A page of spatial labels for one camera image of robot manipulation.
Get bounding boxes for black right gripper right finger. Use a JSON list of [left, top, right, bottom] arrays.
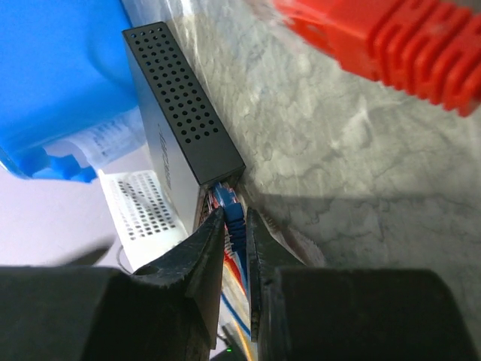
[[247, 208, 308, 342]]

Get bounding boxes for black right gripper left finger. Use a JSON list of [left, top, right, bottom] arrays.
[[133, 208, 225, 350]]

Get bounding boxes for blue ethernet cable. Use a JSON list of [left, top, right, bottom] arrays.
[[210, 182, 253, 339]]

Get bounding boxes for white perforated plastic basket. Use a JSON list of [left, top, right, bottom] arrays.
[[98, 170, 188, 271]]

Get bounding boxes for blue plastic bin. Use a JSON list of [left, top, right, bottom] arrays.
[[1, 1, 145, 183]]

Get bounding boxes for black network switch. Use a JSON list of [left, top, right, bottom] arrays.
[[123, 22, 245, 232]]

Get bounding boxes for red ethernet cable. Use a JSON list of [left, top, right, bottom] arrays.
[[273, 0, 481, 117]]

